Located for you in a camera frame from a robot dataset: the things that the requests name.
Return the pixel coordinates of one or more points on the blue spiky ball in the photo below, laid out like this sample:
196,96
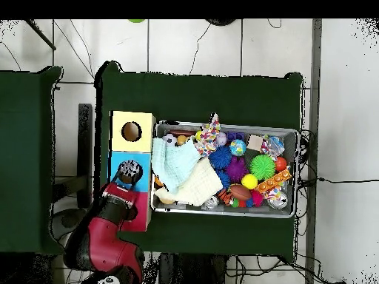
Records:
220,156

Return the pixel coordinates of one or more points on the brown toy football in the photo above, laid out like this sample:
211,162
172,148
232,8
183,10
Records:
240,193

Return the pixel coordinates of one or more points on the dark green table cloth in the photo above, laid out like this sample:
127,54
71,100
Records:
192,97
23,162

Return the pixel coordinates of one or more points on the small green object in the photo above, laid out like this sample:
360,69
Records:
136,20

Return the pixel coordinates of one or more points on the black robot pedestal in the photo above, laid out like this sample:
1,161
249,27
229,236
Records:
192,270

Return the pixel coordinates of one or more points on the orange plastic tray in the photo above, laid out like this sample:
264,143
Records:
274,180

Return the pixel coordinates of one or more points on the black upright panel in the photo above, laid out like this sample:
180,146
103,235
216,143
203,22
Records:
85,148

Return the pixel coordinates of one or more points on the globe print ball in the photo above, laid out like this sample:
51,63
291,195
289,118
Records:
237,147

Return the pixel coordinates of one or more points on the cream white cloth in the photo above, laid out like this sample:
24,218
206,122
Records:
201,183

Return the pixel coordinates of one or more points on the purple spiky toy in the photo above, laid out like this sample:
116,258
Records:
236,170

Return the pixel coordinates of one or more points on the wooden box with three holes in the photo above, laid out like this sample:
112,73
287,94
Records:
142,139

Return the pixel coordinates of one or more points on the colourful dotted cloth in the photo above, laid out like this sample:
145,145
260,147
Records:
208,139

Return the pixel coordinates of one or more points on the yellow ball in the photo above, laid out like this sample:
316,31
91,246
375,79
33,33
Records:
249,181

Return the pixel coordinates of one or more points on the black slanted rod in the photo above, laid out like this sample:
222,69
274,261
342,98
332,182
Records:
41,35

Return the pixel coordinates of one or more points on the green spiky ball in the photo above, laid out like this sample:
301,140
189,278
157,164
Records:
262,167

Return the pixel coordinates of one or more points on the grey round stand foot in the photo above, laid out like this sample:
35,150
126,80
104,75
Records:
63,220

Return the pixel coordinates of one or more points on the mint green cloth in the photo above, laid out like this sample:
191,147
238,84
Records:
174,165

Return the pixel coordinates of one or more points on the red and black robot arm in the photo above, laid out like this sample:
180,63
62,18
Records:
100,242

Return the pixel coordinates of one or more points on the shallow mesh bin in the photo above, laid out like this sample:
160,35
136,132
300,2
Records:
284,136

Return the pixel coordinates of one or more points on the black round object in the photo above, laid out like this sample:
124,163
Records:
220,22

